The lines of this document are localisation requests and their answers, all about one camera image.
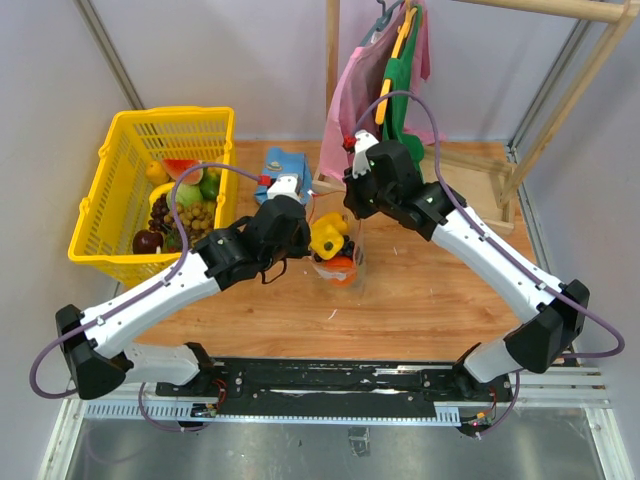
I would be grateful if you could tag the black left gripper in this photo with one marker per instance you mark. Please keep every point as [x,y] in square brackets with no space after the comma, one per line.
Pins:
[302,248]

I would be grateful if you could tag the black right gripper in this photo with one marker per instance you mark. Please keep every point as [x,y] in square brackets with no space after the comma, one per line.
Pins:
[351,197]

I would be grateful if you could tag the yellow bell pepper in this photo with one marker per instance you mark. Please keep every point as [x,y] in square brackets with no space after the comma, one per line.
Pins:
[336,220]
[326,240]

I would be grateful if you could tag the clear zip bag orange zipper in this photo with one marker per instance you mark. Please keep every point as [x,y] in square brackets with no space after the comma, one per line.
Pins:
[323,203]

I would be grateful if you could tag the black grape bunch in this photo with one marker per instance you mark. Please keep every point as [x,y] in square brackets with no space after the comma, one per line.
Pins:
[348,248]

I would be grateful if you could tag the orange fruit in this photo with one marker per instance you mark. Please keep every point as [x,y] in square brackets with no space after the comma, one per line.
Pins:
[340,271]

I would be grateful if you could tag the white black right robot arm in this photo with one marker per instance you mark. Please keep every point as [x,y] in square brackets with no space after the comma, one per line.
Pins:
[551,313]

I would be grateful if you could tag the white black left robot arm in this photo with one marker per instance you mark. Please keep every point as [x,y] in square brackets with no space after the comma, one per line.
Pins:
[99,343]

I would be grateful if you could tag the blue cartoon print cloth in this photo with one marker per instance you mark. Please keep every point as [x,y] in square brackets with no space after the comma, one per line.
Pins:
[280,162]

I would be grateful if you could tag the green bell pepper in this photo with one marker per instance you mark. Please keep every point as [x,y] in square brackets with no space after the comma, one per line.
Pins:
[210,184]

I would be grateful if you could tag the green grape bunch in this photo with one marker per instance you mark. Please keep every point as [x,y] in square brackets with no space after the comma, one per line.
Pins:
[197,219]

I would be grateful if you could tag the pink hanging shirt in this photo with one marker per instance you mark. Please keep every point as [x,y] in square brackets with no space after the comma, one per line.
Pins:
[359,86]

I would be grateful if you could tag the green hanging shirt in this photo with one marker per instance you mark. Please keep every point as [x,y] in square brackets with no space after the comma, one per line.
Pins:
[407,69]

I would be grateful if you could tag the purple grape bunch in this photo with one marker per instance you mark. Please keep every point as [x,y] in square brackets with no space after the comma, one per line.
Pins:
[161,220]

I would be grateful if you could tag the watermelon slice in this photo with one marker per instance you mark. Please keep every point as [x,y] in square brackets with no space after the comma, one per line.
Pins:
[186,168]

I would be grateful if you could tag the yellow banana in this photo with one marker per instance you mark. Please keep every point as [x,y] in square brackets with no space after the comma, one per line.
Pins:
[159,191]

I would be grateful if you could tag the dark red apple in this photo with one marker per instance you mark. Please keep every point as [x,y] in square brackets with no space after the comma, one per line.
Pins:
[147,242]

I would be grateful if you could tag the yellow lemon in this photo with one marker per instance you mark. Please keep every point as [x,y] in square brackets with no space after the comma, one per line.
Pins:
[156,174]

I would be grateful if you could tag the yellow plastic basket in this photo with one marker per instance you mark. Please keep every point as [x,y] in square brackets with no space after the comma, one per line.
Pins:
[119,201]

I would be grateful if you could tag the grey clothes hanger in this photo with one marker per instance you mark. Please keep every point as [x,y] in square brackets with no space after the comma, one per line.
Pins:
[381,22]

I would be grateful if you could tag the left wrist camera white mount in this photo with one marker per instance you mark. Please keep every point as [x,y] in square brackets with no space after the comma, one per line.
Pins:
[288,185]

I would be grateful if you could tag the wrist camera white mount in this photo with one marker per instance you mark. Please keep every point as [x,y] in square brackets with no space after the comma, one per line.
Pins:
[357,145]
[288,185]

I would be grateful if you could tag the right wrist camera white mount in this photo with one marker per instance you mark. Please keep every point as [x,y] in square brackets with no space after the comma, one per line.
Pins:
[357,145]

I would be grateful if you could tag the wooden clothes rack frame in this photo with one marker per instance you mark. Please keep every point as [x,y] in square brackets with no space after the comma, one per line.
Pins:
[489,59]

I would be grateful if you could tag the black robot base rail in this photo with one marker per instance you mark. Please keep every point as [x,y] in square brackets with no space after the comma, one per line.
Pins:
[351,392]

